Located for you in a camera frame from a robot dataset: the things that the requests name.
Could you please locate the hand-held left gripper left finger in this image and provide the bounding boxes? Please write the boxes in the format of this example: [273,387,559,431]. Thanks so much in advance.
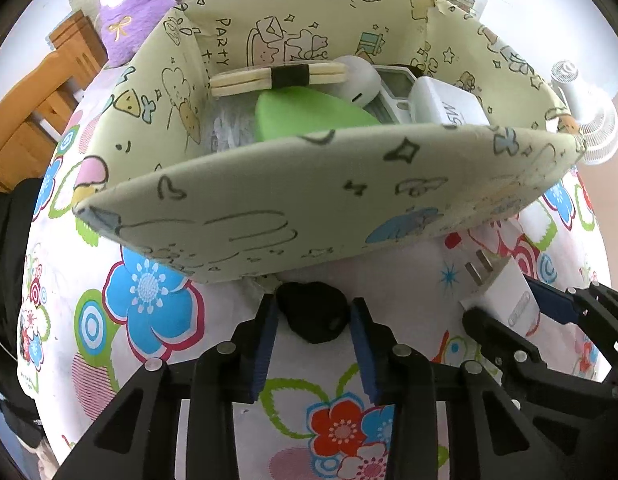
[54,293,280,480]

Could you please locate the wooden chair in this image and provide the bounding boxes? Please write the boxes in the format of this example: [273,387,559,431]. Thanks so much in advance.
[0,10,110,194]

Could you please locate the green oval case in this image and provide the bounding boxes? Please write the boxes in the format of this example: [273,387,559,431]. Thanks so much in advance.
[255,86,382,144]

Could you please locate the white charger box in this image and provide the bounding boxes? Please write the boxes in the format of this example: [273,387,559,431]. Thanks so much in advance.
[408,76,492,127]

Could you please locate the small black object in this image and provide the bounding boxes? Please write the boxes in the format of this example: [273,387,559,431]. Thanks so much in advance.
[279,282,350,345]

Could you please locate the floral tablecloth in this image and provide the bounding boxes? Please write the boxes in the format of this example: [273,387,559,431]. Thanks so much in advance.
[16,35,614,480]

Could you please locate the black clothing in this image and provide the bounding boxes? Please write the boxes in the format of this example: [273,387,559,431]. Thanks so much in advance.
[0,175,46,453]

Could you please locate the purple plush toy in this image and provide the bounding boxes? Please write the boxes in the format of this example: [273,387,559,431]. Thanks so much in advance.
[96,0,176,69]

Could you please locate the white floor fan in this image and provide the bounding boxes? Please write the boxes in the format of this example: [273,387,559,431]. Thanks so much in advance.
[551,60,618,166]

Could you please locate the clear plastic box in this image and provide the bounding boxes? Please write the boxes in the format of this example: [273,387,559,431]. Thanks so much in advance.
[209,104,260,154]

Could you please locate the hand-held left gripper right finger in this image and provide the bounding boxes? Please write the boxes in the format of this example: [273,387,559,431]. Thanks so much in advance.
[350,297,566,480]

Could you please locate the wooden sticks with black band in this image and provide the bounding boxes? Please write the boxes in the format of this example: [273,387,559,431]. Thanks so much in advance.
[209,60,349,99]

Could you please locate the white remote control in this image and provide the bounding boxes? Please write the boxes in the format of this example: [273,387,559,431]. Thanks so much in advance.
[369,66,420,126]

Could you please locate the white earbuds case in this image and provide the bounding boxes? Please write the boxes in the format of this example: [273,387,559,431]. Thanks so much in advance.
[338,55,382,109]

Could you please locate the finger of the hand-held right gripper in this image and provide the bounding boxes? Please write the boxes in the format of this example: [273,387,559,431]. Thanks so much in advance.
[461,306,546,377]
[526,275,618,357]

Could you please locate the white charger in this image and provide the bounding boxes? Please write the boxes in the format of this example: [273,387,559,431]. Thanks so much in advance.
[459,251,542,337]

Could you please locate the cartoon print storage box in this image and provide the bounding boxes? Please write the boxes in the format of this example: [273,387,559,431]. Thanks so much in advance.
[73,0,588,286]

